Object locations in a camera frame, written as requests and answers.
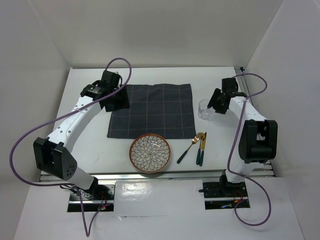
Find gold knife green handle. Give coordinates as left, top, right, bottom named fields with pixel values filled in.
left=198, top=132, right=207, bottom=166

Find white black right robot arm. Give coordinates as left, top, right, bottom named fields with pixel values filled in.
left=207, top=77, right=278, bottom=197

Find floral patterned plate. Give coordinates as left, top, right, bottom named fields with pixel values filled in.
left=129, top=133, right=171, bottom=174

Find clear drinking glass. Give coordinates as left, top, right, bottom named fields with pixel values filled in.
left=198, top=99, right=215, bottom=121

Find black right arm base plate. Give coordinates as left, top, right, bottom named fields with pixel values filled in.
left=198, top=181, right=251, bottom=210

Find gold fork green handle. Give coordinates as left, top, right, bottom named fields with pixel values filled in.
left=196, top=132, right=204, bottom=165

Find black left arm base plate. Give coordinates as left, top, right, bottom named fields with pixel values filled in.
left=59, top=181, right=117, bottom=213

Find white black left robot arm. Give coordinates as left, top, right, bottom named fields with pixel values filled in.
left=33, top=70, right=130, bottom=200

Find gold spoon green handle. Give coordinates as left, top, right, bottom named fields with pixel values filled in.
left=176, top=133, right=201, bottom=164

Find dark grey checked cloth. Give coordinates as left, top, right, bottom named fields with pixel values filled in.
left=106, top=83, right=196, bottom=140

